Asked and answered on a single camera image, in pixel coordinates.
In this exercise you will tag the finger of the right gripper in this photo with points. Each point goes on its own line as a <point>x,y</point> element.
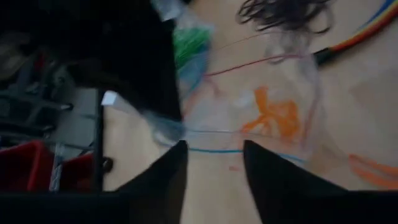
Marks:
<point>161,77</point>

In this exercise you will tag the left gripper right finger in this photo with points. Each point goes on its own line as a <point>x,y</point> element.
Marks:
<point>311,208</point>

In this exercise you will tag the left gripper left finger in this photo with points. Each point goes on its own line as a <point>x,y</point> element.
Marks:
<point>93,208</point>

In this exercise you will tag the blue rubber band pile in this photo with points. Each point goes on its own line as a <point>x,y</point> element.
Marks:
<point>194,73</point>

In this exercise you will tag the green rubber band pile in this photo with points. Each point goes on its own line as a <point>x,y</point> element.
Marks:
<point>189,43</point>

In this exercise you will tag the orange rubber band pile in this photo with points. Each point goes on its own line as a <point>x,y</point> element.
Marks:
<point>280,118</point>

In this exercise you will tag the dark brown rubber band pile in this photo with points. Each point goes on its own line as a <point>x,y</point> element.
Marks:
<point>280,12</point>

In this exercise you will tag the small black tape roll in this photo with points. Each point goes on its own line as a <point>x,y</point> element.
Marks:
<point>108,165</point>

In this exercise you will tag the coloured tube bundle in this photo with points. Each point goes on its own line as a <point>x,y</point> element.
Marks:
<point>357,37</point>

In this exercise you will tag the black aluminium table frame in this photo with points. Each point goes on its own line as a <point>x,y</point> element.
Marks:
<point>99,140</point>

